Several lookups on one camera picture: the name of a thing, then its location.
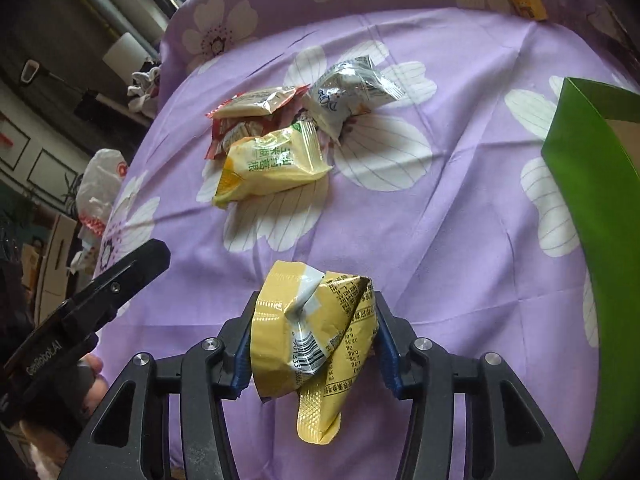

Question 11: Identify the yellow snack packet green print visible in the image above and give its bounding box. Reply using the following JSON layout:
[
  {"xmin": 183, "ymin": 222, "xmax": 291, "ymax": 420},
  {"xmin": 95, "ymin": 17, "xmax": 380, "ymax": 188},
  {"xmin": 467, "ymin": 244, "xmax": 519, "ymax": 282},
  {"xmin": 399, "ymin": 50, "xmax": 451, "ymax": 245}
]
[{"xmin": 211, "ymin": 121, "xmax": 335, "ymax": 210}]

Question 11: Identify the pile of clothes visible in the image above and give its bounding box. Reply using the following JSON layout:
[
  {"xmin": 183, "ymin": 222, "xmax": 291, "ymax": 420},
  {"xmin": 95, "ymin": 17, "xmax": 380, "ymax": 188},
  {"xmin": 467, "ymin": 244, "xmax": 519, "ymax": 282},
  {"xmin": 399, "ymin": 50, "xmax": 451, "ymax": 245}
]
[{"xmin": 127, "ymin": 65, "xmax": 163, "ymax": 113}]

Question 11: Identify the beige snack packet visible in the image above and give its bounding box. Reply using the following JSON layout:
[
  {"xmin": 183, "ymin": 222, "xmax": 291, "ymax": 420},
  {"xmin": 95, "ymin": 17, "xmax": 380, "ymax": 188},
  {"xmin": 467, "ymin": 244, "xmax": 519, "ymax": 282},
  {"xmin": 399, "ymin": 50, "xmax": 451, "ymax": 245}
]
[{"xmin": 214, "ymin": 86, "xmax": 298, "ymax": 120}]

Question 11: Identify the silver snack packet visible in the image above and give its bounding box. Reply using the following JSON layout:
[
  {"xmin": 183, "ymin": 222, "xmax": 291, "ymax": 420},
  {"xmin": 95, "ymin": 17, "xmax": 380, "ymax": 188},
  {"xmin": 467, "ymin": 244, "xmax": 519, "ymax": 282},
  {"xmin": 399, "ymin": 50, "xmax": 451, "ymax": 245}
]
[{"xmin": 301, "ymin": 55, "xmax": 407, "ymax": 147}]

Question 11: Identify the white cylinder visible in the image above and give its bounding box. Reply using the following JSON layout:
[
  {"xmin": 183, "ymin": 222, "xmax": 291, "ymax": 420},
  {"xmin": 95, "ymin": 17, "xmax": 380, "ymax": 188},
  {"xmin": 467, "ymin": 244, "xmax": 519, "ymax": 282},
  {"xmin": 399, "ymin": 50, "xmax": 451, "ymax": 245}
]
[{"xmin": 102, "ymin": 31, "xmax": 151, "ymax": 81}]

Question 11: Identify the white plastic bag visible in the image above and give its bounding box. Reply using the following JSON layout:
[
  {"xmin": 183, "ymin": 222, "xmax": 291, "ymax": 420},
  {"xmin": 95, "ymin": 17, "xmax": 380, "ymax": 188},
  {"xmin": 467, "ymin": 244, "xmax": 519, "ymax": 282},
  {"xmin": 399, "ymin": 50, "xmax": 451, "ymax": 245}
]
[{"xmin": 77, "ymin": 149, "xmax": 132, "ymax": 241}]

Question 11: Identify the person's left hand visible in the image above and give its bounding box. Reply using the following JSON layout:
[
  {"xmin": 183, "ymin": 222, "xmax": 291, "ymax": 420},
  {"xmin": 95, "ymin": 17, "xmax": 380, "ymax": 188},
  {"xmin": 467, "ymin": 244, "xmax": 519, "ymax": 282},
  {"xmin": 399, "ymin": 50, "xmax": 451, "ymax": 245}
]
[{"xmin": 75, "ymin": 352, "xmax": 110, "ymax": 413}]

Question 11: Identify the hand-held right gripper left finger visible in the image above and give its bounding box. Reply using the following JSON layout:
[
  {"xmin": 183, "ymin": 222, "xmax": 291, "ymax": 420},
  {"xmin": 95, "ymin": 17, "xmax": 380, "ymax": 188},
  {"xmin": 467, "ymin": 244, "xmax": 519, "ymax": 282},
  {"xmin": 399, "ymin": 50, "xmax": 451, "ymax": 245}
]
[{"xmin": 70, "ymin": 292, "xmax": 258, "ymax": 480}]

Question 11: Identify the red snack packet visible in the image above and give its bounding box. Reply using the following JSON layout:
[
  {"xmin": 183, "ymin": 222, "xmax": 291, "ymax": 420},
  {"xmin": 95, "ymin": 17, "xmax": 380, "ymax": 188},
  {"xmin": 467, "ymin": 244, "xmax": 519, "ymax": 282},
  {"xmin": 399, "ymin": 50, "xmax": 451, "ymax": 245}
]
[{"xmin": 204, "ymin": 85, "xmax": 313, "ymax": 161}]

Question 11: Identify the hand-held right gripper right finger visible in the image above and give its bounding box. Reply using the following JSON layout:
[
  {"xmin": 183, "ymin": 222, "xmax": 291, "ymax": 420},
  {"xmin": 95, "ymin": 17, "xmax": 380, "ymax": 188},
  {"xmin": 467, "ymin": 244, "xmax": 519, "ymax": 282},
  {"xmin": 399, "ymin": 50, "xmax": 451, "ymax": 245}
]
[{"xmin": 372, "ymin": 290, "xmax": 581, "ymax": 480}]

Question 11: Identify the green cardboard box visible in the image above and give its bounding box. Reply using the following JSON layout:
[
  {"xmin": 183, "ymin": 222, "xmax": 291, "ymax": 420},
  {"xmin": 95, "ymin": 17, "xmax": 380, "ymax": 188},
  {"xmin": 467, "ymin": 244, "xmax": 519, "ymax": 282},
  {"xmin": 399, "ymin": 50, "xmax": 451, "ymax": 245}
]
[{"xmin": 541, "ymin": 76, "xmax": 640, "ymax": 480}]

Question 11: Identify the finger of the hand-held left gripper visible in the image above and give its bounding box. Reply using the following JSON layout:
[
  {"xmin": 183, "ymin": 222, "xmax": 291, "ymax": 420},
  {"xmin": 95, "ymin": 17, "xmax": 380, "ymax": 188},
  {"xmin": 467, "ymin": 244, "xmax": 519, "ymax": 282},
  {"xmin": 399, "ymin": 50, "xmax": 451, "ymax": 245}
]
[{"xmin": 60, "ymin": 239, "xmax": 171, "ymax": 342}]

